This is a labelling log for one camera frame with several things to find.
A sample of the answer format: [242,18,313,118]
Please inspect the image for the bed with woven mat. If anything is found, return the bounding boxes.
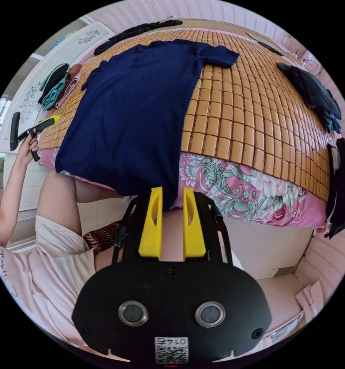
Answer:
[38,18,334,232]

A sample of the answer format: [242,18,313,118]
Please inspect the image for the person's body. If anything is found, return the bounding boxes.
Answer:
[0,169,245,361]

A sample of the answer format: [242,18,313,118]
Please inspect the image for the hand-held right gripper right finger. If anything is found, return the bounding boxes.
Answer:
[183,186,206,262]

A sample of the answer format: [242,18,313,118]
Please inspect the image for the long black garment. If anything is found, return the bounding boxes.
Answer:
[93,19,183,57]

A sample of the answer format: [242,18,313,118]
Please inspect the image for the person's left hand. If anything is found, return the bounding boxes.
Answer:
[16,135,40,166]

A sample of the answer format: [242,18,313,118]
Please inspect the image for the white cupboard with floral print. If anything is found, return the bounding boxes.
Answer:
[0,22,116,154]

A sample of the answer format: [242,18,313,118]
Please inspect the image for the stack of black garments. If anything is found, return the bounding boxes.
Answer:
[323,137,345,240]

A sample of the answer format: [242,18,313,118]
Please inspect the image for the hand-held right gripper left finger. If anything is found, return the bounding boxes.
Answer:
[138,186,163,261]

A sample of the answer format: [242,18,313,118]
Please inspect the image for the pile of clothes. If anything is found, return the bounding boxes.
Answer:
[37,63,83,111]

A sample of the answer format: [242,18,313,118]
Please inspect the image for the black and blue clothes heap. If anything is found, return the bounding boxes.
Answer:
[276,61,343,135]

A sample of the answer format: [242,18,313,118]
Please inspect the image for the person's left forearm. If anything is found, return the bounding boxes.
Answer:
[0,157,32,249]

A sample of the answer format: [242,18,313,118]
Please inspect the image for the navy short sleeve shirt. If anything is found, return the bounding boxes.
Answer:
[54,39,240,213]

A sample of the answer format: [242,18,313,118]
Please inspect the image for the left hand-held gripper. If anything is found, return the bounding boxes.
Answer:
[16,115,61,163]

